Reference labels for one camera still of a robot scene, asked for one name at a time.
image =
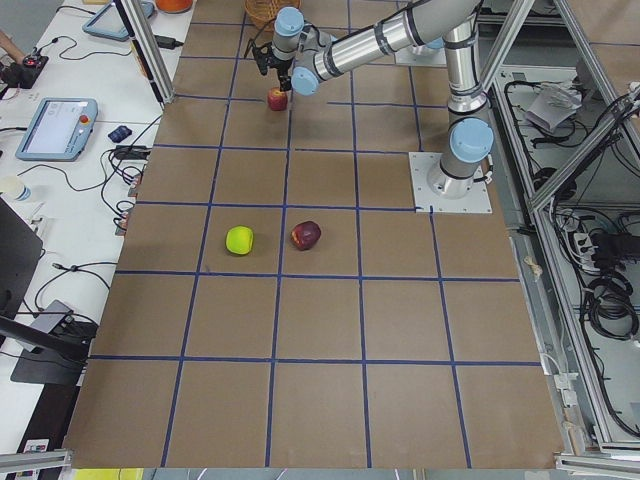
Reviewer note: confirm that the aluminium frame post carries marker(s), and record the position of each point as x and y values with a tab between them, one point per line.
146	48

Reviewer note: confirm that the red yellow apple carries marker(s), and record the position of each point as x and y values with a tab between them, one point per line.
277	100

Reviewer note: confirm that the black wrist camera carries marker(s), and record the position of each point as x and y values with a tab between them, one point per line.
262	57

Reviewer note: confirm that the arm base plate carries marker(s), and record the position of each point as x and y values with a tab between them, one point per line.
429	55
435	192

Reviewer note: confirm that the dark red apple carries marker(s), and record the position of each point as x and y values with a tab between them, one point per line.
305	235

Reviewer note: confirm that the black joystick controller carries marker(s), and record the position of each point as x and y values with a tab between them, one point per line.
25	74

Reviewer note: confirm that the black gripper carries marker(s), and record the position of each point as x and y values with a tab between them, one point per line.
281	65

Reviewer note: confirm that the blue teach pendant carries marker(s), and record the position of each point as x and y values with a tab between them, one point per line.
59	130
108	22

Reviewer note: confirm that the black power adapter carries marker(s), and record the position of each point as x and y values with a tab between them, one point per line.
169	43

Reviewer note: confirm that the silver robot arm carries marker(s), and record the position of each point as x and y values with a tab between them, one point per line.
426	33

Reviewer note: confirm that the woven wicker basket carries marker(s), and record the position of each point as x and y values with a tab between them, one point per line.
262	13

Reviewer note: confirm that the black monitor stand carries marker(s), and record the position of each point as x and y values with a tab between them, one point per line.
54	345

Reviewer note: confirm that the green apple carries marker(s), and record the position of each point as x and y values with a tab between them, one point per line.
239	240

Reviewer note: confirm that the white paper cup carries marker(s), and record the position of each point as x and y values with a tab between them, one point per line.
14	188

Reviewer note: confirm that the small blue object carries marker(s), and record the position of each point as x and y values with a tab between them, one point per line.
119	134

